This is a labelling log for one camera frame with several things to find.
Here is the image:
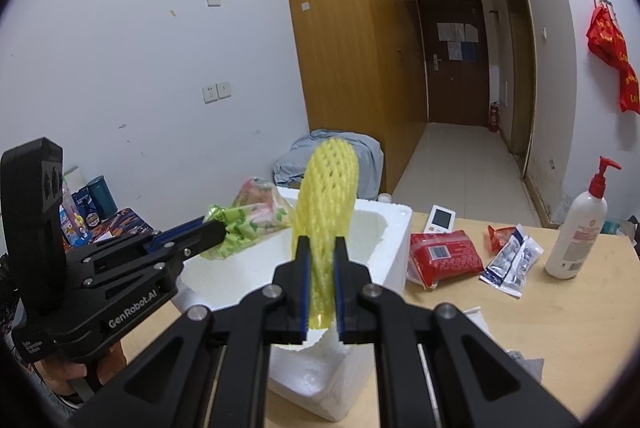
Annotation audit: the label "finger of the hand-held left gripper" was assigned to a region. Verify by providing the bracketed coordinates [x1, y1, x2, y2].
[65, 215, 218, 267]
[81, 221, 227, 289]

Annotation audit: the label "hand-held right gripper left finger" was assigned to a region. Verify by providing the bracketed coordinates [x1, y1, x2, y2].
[67, 235, 311, 428]

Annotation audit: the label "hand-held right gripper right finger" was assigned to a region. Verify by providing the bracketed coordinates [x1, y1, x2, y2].
[333, 235, 587, 428]

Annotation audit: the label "green printed plastic bag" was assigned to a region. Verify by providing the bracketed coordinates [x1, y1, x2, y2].
[207, 178, 296, 261]

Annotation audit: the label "white foam box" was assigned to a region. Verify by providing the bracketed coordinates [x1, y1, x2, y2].
[172, 187, 414, 423]

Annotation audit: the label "yellow foam fruit net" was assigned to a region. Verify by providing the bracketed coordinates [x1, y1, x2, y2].
[291, 137, 361, 331]

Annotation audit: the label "person's left forearm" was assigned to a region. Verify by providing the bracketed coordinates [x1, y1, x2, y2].
[10, 360, 83, 425]

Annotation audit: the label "person's left hand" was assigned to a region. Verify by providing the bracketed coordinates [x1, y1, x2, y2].
[41, 341, 129, 397]

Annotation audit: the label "dark patterned cloth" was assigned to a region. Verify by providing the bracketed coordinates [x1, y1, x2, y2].
[65, 208, 154, 249]

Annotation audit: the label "blue printed boxes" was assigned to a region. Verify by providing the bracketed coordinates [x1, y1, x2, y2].
[59, 187, 104, 249]

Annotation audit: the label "teal cup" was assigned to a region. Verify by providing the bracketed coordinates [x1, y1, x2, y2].
[86, 176, 119, 219]

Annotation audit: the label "red wet wipes pack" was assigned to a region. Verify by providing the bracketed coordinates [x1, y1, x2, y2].
[406, 229, 485, 291]

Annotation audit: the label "blue-grey bedding bundle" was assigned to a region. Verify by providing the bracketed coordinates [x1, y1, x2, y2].
[272, 129, 385, 201]

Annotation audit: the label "small red packet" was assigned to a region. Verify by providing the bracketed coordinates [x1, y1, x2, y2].
[486, 225, 516, 253]

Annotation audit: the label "silver blue sachet bundle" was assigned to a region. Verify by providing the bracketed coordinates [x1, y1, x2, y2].
[479, 224, 544, 299]

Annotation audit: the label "wooden wardrobe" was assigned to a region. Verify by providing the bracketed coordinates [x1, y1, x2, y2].
[276, 0, 429, 199]

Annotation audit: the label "dark brown door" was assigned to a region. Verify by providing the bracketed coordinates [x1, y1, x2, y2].
[417, 0, 491, 127]

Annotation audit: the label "white red pump lotion bottle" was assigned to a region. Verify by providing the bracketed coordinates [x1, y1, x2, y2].
[545, 156, 622, 279]

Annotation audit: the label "light wooden side door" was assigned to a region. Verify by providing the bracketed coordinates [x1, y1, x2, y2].
[502, 0, 539, 179]

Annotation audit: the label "large white door notice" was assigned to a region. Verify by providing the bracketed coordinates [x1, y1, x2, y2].
[438, 22, 466, 42]

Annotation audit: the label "red bag on hook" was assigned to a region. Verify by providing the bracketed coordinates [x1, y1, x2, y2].
[586, 6, 640, 115]

